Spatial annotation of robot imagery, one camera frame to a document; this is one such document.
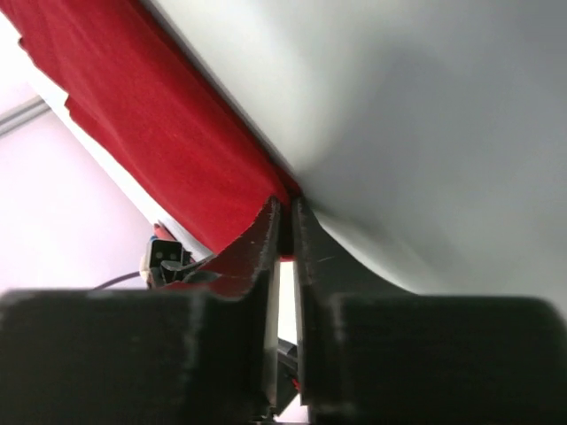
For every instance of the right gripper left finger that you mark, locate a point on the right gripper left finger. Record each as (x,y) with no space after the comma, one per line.
(202,351)

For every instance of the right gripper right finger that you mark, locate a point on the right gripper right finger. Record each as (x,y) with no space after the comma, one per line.
(371,352)

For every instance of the dark red t-shirt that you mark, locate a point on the dark red t-shirt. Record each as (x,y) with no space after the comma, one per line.
(131,88)

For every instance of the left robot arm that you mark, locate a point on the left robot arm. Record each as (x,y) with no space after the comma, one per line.
(166,260)

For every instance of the aluminium frame rail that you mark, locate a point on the aluminium frame rail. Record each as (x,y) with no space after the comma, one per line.
(22,114)

